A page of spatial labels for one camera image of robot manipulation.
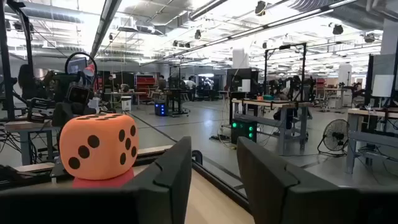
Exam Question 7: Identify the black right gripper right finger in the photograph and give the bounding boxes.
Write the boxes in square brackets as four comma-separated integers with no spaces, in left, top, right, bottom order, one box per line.
[236,136,398,224]

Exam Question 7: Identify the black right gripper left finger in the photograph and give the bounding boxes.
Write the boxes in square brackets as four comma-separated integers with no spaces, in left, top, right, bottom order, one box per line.
[0,136,193,224]

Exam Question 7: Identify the large red foam die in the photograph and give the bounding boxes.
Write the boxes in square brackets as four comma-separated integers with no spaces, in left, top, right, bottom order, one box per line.
[72,167,136,189]

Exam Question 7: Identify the large orange foam die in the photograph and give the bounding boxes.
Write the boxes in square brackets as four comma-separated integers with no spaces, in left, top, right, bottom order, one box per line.
[58,113,140,180]

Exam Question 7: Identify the wooden top workbench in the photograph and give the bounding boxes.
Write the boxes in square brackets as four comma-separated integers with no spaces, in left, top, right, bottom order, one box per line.
[346,108,398,175]
[231,98,313,156]
[4,119,62,166]

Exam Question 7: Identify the black computer monitor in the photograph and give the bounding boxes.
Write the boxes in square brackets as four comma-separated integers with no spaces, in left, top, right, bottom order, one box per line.
[67,57,88,75]

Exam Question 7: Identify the person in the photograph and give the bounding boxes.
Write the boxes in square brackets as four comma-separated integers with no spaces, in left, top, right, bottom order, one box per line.
[157,74,168,91]
[17,63,39,101]
[184,76,197,101]

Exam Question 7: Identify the white waste bin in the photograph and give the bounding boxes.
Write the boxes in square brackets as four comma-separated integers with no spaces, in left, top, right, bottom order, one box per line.
[120,95,132,112]

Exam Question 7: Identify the black computer tower green lights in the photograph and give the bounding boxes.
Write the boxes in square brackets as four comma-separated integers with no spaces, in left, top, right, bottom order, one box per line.
[230,119,258,145]

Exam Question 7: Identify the red tool cabinet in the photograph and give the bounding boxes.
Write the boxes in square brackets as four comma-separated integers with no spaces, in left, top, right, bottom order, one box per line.
[136,74,156,101]

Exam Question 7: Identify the black floor fan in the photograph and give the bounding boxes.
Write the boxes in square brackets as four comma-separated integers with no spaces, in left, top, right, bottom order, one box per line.
[317,118,350,156]

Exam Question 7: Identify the black computer tower blue lights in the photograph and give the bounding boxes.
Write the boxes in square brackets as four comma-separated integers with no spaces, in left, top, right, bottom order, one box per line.
[154,100,169,118]

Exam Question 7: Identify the white board panel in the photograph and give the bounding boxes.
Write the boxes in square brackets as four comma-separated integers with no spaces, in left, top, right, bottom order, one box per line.
[371,74,396,98]

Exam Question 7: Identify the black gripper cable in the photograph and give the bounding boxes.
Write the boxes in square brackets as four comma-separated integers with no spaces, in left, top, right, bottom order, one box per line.
[64,52,98,88]

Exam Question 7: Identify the black gantry frame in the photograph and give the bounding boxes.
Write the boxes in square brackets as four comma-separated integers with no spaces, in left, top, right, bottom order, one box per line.
[263,42,308,103]

